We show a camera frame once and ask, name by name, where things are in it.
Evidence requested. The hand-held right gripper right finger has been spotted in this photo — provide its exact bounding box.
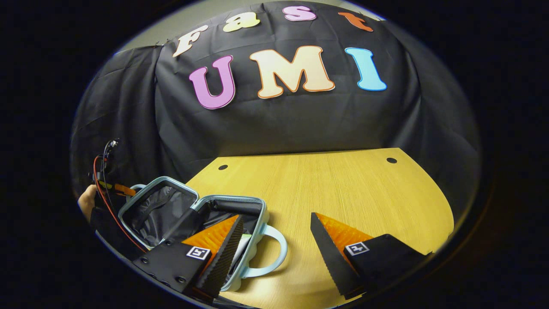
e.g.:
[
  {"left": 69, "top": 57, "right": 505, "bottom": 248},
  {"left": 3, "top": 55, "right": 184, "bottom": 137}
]
[{"left": 309, "top": 212, "right": 431, "bottom": 300}]

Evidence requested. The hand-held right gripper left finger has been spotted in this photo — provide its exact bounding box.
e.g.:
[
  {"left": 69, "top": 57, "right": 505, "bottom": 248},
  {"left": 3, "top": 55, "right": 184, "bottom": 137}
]
[{"left": 132, "top": 214, "right": 244, "bottom": 301}]

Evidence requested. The green cosmetic tube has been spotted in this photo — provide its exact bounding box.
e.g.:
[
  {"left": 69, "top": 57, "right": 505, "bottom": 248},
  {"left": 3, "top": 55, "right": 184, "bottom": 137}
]
[{"left": 232, "top": 233, "right": 253, "bottom": 269}]

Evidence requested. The black backdrop cloth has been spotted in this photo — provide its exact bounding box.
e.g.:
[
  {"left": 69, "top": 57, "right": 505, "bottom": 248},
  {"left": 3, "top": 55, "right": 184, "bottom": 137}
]
[{"left": 70, "top": 0, "right": 481, "bottom": 215}]

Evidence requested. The red cable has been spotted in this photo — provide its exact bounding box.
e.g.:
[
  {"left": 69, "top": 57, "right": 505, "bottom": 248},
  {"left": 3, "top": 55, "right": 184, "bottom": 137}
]
[{"left": 93, "top": 155, "right": 148, "bottom": 254}]

